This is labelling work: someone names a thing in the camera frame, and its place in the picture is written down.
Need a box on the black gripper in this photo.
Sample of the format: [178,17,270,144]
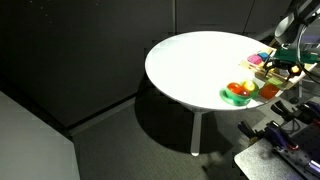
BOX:
[262,57,303,82]

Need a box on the light green block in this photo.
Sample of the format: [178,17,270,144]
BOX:
[266,76,285,87]

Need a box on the orange block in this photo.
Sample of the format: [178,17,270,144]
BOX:
[258,83,281,100]

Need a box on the blue block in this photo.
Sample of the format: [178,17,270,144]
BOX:
[257,51,271,62]

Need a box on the magenta block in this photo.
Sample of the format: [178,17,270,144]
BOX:
[247,53,264,66]

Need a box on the green plastic bowl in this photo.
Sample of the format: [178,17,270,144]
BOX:
[218,79,261,107]

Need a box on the wooden tray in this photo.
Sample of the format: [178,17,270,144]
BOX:
[239,47,318,91]

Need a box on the yellow toy fruit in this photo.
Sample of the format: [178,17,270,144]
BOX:
[242,79,257,92]

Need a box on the dark red toy fruit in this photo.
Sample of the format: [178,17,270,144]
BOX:
[239,89,252,98]

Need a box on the purple black spring clamp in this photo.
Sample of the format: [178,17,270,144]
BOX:
[237,119,300,152]
[270,100,320,125]

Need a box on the white table leg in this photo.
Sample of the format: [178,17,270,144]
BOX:
[190,111,204,157]

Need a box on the grey cabinet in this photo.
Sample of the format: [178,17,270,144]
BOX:
[0,90,81,180]

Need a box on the green camera mount bracket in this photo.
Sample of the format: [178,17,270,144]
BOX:
[272,46,320,65]

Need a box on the silver aluminium rail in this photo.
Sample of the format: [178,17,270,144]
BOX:
[304,159,320,178]

